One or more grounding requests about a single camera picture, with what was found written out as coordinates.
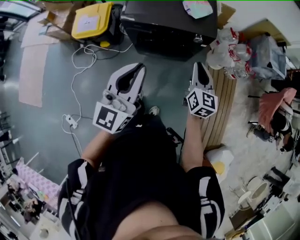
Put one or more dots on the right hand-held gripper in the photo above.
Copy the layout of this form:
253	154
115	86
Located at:
202	103

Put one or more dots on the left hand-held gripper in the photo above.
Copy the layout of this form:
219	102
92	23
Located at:
105	117

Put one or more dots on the black cabinet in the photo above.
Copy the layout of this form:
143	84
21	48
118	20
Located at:
164	30

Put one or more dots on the person's right forearm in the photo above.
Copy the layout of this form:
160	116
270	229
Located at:
192	145

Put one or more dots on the person's left forearm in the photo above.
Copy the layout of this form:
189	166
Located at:
98	147

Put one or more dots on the black knob with shiny highlights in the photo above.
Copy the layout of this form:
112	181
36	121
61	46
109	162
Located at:
198	38

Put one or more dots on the pack of water bottles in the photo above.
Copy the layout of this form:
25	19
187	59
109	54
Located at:
222	51

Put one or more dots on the clear plastic water bottle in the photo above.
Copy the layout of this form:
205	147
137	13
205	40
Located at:
235	71

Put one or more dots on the person's white shoe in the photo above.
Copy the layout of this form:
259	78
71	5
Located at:
154	110

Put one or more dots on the wooden slatted bench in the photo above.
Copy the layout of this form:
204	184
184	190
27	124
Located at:
222	112

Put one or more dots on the small black device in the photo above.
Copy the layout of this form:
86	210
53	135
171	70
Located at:
174	135

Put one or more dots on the white power strip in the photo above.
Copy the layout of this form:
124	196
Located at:
71	121

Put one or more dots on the grey translucent plastic bag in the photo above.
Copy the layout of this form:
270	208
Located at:
267	56

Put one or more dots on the black bin with yellow lid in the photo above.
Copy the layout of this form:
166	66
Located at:
91	21

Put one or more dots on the colourful packet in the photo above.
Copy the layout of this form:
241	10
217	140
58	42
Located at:
198	8

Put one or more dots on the white plastic bin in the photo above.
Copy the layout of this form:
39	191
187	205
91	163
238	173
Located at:
221	155

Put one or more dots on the person's black white-striped shirt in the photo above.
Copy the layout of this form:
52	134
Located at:
140	168

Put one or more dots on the brown cardboard box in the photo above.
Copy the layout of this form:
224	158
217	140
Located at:
58	21

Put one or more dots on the flat cardboard sheet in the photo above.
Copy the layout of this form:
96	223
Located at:
32	70

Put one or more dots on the white round lamp shade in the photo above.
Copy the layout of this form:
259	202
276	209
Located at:
256	192

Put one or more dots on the pink checked cloth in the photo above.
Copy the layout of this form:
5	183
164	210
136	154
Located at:
37	182

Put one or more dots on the person's face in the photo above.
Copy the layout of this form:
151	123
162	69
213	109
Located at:
154	225

